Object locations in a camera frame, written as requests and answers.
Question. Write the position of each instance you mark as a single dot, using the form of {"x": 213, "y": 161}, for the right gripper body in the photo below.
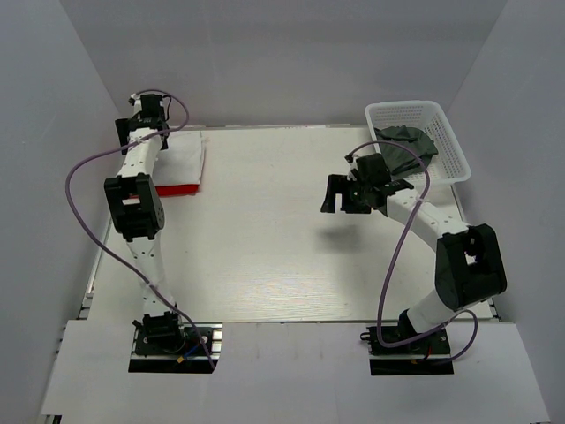
{"x": 357, "y": 200}

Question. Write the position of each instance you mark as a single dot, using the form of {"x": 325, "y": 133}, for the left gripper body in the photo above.
{"x": 165, "y": 146}

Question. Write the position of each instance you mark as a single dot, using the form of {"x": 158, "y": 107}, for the white t shirt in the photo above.
{"x": 181, "y": 164}

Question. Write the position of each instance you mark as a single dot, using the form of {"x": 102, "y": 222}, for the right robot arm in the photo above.
{"x": 468, "y": 267}

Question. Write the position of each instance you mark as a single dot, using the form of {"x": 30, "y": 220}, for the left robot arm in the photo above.
{"x": 138, "y": 215}

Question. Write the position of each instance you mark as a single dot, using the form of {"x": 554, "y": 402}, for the dark grey t shirt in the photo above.
{"x": 408, "y": 151}

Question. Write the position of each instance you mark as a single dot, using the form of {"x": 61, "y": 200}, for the folded red t shirt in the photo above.
{"x": 177, "y": 190}

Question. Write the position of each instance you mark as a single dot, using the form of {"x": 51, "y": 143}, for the white plastic basket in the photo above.
{"x": 446, "y": 168}

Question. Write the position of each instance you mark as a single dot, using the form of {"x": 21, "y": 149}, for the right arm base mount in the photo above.
{"x": 428, "y": 356}

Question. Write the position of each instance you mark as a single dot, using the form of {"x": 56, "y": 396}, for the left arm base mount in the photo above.
{"x": 166, "y": 345}

